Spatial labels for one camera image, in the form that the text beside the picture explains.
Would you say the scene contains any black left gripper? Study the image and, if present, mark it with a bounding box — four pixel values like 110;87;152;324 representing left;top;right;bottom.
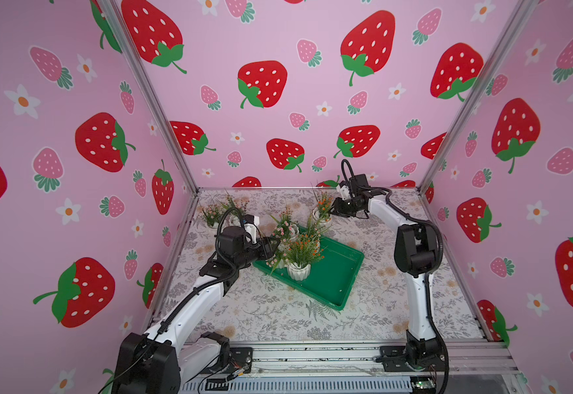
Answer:
231;236;279;272

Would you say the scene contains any pink gypsophila pot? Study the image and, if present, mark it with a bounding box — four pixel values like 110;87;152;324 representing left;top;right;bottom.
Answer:
265;249;288;271
272;207;299;247

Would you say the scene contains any orange gypsophila pot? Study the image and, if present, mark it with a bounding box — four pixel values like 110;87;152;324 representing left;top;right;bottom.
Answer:
312;190;333;228

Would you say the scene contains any green grass pot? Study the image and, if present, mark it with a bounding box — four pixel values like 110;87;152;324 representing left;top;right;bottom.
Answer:
282;234;323;282

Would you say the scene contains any green gypsophila pot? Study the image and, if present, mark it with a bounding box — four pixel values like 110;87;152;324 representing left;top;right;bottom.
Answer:
300;215;329;252

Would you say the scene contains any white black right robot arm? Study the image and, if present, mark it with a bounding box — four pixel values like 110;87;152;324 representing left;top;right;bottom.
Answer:
331;159;450;373

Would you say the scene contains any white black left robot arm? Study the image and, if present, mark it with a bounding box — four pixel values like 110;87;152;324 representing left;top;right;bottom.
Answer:
101;208;280;393

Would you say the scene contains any green plastic storage box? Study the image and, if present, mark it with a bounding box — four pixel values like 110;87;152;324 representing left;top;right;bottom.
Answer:
253;236;364;311

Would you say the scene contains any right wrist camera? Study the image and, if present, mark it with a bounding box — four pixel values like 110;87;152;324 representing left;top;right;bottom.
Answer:
336;182;353;201

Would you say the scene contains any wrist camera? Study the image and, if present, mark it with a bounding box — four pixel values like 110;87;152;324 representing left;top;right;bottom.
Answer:
243;214;259;244
336;182;353;201

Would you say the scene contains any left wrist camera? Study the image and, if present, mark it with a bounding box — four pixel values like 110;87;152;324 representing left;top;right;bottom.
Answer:
243;214;259;244

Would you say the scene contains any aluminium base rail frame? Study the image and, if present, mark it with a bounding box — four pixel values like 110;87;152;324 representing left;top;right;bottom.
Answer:
113;339;519;394

